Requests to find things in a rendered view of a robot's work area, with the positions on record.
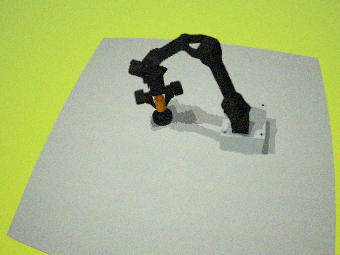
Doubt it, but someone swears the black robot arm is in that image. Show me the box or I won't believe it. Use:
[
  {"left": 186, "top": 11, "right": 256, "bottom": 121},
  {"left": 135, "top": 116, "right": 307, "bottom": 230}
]
[{"left": 128, "top": 33, "right": 251, "bottom": 134}]

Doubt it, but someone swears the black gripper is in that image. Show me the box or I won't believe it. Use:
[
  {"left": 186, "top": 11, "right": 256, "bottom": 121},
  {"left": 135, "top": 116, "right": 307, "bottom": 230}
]
[{"left": 134, "top": 79, "right": 183, "bottom": 109}]

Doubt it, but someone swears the orange-brown cylinder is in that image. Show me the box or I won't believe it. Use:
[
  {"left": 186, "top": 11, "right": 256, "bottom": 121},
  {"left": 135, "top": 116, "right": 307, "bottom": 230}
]
[{"left": 154, "top": 95, "right": 166, "bottom": 112}]

